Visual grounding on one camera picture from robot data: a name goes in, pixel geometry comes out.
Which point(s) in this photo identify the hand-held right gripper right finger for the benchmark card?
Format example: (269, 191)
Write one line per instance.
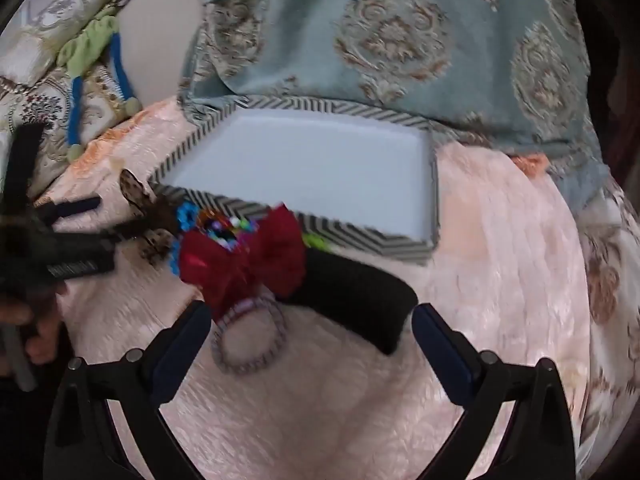
(442, 355)

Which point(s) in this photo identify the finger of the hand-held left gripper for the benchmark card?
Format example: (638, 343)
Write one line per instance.
(130, 235)
(75, 208)

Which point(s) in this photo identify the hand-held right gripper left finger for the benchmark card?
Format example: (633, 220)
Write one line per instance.
(185, 350)

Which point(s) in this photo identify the leopard print scrunchie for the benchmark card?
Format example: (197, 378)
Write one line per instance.
(155, 242)

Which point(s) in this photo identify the black fabric headband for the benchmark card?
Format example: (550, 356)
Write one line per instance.
(350, 295)

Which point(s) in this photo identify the red satin hair bow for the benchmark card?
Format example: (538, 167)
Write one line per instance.
(280, 245)

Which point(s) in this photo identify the zigzag striped jewelry box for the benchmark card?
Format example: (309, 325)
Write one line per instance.
(310, 160)

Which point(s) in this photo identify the person's left hand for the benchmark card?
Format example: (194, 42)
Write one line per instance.
(42, 332)

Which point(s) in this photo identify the pink embossed bedspread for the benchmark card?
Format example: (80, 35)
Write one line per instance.
(500, 260)

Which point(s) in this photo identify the cream ornate patterned cushion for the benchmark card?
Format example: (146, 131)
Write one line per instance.
(35, 100)

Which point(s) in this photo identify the green and blue curtain tieback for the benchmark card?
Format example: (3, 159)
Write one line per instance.
(90, 45)

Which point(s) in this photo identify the cream floral sheet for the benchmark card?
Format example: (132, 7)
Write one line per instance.
(610, 285)

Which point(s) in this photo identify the teal patterned cushion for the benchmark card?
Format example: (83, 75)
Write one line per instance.
(400, 35)

